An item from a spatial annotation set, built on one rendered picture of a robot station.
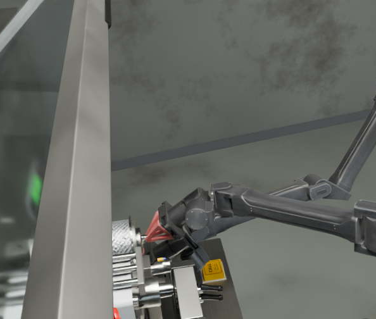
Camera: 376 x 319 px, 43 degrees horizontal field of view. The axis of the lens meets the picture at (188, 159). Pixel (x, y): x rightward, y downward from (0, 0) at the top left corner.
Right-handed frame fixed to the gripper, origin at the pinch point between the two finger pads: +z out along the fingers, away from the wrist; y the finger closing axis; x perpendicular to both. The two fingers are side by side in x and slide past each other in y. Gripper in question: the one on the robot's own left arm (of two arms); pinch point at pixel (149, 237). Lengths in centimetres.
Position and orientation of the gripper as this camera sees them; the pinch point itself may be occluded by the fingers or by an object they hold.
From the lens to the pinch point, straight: 131.2
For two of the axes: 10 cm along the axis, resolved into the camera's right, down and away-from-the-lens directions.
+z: -7.6, 5.9, 2.8
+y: -1.2, -5.5, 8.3
